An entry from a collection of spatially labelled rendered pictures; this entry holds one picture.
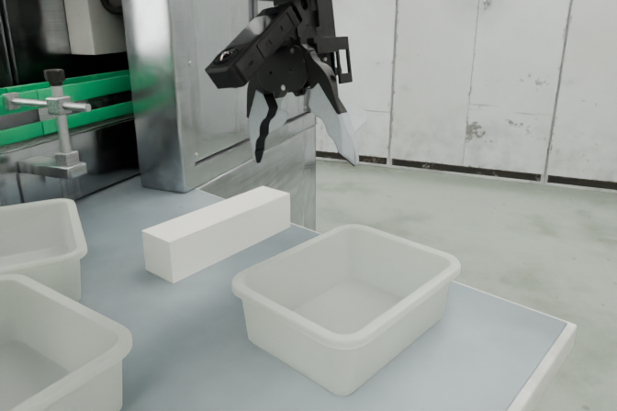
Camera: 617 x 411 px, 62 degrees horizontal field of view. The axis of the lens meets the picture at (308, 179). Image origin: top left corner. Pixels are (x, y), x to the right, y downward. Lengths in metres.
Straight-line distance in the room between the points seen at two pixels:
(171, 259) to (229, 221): 0.11
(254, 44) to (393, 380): 0.36
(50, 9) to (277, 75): 0.80
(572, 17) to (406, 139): 1.25
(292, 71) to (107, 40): 0.80
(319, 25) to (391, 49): 3.06
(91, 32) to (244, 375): 0.91
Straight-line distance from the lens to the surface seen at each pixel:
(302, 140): 1.54
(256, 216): 0.79
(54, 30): 1.30
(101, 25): 1.29
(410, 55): 3.62
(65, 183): 1.04
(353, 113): 0.56
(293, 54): 0.55
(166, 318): 0.65
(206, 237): 0.73
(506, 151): 3.65
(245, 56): 0.51
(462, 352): 0.60
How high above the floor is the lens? 1.09
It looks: 18 degrees down
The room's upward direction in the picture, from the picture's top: straight up
